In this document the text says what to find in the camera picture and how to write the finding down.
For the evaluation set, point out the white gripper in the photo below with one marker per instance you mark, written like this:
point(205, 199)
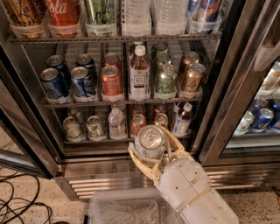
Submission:
point(184, 183)

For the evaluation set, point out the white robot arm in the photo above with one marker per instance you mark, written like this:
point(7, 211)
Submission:
point(218, 211)

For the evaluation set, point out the tea bottle bottom shelf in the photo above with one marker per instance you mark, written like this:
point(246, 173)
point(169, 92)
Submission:
point(183, 119)

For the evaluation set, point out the gold soda can bottom front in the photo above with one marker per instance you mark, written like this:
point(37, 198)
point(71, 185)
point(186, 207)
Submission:
point(161, 119)

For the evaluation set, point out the gold soda can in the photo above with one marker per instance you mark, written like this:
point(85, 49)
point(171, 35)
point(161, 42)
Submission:
point(161, 119)
point(159, 108)

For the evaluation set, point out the orange soda can bottom front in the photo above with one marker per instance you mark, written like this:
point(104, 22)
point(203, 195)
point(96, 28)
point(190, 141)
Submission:
point(138, 121)

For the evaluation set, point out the orange soda can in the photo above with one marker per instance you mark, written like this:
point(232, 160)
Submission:
point(111, 81)
point(112, 59)
point(139, 109)
point(138, 121)

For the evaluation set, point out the gold soda can bottom rear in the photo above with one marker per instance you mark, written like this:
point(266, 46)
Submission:
point(159, 108)

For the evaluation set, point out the orange soda can bottom rear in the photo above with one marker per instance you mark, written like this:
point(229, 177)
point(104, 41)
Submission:
point(139, 109)

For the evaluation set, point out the clear water bottle bottom shelf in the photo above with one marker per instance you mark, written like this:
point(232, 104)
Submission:
point(116, 123)

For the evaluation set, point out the green lacroix can front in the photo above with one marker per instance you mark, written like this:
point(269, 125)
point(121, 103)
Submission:
point(166, 79)

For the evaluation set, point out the gold lacroix can front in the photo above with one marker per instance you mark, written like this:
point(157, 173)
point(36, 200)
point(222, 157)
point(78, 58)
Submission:
point(193, 77)

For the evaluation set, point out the gold lacroix can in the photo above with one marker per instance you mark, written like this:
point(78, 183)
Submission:
point(193, 77)
point(187, 59)

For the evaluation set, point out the right glass fridge door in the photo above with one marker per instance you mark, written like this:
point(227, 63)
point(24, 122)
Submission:
point(250, 23)

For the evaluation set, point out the white can right compartment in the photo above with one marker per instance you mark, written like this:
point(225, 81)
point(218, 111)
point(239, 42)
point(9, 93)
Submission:
point(244, 123)

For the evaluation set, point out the orange soda can middle front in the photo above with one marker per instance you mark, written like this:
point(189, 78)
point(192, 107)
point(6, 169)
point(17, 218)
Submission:
point(111, 81)

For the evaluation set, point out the green 7up can left front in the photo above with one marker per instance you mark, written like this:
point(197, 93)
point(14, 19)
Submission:
point(72, 128)

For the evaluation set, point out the green lacroix can middle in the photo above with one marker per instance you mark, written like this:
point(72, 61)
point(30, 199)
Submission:
point(161, 59)

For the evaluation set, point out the green 7up can left rear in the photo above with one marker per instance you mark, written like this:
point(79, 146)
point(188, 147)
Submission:
point(77, 114)

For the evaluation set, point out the gold lacroix can rear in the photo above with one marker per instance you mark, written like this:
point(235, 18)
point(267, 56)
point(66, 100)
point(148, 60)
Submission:
point(187, 59)

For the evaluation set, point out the pepsi can right compartment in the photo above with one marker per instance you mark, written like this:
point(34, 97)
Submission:
point(262, 118)

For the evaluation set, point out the green lacroix can rear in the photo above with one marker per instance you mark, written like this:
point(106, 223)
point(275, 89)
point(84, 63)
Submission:
point(158, 47)

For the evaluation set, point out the blue pepsi can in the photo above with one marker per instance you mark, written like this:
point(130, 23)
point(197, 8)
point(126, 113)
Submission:
point(58, 62)
point(82, 82)
point(85, 60)
point(53, 84)

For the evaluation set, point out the orange soda can middle rear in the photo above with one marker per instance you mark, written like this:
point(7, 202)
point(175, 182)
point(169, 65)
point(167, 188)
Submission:
point(112, 59)

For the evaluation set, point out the steel fridge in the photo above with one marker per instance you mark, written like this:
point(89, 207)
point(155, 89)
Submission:
point(87, 167)

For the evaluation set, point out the blue can right far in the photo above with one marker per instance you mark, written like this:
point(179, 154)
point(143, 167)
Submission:
point(274, 125)

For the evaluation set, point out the blue pepsi can left front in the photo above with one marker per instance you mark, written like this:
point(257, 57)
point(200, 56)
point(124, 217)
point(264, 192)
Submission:
point(53, 84)

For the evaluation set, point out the open left fridge door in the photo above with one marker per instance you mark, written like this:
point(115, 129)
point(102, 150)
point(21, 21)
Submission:
point(20, 124)

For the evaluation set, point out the blue pepsi can left rear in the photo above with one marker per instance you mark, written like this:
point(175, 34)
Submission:
point(58, 62)

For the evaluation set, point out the blue red bull can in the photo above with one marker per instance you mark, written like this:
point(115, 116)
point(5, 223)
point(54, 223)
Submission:
point(203, 14)

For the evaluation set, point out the green lacroix can top shelf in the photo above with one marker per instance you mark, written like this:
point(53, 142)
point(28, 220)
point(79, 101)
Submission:
point(101, 17)

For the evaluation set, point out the red coca cola can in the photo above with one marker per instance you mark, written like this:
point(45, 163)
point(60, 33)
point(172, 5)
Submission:
point(64, 17)

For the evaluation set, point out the orange lacroix can top shelf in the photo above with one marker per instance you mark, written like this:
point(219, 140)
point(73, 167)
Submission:
point(27, 17)

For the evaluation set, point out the clear plastic bin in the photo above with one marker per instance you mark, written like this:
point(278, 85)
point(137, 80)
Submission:
point(133, 206)

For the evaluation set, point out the pure leaf tea bottle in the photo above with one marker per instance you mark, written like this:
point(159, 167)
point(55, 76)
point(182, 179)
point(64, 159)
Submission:
point(139, 74)

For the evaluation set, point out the clear water bottle top right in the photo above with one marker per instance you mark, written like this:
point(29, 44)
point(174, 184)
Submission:
point(169, 16)

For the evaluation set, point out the clear water bottle top left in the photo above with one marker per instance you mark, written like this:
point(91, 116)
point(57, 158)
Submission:
point(136, 18)

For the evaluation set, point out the fridge door handle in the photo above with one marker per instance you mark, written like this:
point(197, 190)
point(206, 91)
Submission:
point(267, 53)

